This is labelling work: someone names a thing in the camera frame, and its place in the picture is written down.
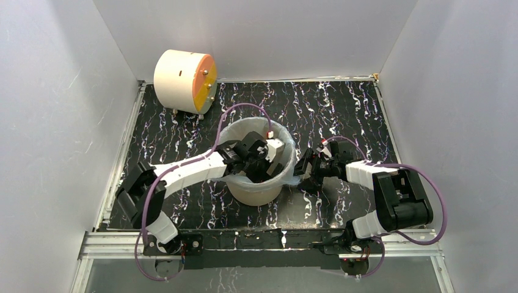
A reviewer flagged beige round trash bin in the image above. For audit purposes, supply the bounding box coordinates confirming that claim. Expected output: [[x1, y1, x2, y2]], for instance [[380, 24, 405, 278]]
[[218, 117, 300, 206]]

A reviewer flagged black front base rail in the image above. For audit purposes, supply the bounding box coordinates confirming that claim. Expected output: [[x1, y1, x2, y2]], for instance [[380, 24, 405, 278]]
[[144, 228, 382, 275]]

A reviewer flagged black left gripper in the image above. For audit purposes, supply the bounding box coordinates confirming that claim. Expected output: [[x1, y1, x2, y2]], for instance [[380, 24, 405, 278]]
[[243, 151, 283, 192]]

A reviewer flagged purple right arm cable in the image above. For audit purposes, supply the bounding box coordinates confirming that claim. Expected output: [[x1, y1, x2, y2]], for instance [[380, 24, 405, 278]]
[[321, 136, 448, 246]]

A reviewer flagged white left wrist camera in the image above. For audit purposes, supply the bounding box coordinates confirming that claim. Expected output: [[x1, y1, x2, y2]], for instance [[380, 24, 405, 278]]
[[265, 131, 285, 162]]

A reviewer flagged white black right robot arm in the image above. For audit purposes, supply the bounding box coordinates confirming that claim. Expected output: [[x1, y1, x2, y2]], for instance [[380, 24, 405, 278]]
[[294, 141, 434, 253]]

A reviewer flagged white cylinder with orange face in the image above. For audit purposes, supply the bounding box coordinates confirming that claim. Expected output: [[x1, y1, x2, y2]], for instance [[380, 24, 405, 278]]
[[153, 49, 217, 115]]

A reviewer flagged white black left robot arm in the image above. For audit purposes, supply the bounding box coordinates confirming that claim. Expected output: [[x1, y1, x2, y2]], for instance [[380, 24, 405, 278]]
[[116, 131, 285, 254]]

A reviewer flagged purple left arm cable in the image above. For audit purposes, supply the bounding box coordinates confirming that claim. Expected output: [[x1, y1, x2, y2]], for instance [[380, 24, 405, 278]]
[[134, 103, 274, 282]]

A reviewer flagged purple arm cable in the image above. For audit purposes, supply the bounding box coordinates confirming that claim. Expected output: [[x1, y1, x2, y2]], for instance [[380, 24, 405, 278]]
[[134, 103, 274, 282], [321, 136, 448, 246]]

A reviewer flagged translucent blue plastic trash bag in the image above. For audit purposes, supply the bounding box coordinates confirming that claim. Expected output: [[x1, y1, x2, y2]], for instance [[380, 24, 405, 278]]
[[218, 117, 300, 192]]

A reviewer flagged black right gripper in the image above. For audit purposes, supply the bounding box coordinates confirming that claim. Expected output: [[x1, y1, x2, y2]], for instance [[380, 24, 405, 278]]
[[286, 147, 338, 191]]

